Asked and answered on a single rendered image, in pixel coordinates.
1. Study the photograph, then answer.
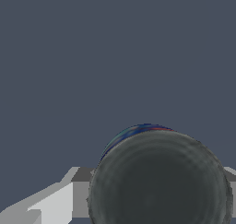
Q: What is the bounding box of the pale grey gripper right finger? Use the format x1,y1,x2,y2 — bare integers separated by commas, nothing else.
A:
223,166,236,218

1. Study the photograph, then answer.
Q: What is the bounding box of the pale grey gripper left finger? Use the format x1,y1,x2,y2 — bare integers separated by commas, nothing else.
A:
0,166,96,224

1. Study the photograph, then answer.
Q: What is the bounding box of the grey can with blue label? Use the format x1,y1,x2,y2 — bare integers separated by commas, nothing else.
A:
87,123,234,224

